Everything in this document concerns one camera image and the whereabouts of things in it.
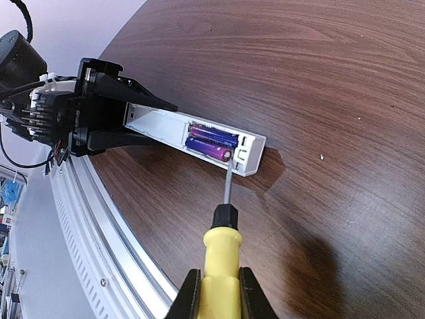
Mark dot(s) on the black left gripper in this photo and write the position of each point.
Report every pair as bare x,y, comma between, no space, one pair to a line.
100,110

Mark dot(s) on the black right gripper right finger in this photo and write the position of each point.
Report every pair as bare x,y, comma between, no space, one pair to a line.
254,303

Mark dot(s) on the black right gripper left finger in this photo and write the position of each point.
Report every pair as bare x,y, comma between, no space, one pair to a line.
186,303

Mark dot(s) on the yellow handled screwdriver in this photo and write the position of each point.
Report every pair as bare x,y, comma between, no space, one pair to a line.
220,286

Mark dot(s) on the white remote control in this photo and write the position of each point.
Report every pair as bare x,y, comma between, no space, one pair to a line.
173,129

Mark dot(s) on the purple battery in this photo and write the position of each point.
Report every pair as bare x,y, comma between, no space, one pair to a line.
215,151
213,135

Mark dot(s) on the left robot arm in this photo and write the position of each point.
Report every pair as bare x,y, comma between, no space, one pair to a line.
22,68

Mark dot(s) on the aluminium front rail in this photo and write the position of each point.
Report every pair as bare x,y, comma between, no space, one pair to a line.
135,286

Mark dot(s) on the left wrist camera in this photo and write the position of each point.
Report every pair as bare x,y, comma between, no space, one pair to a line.
46,114

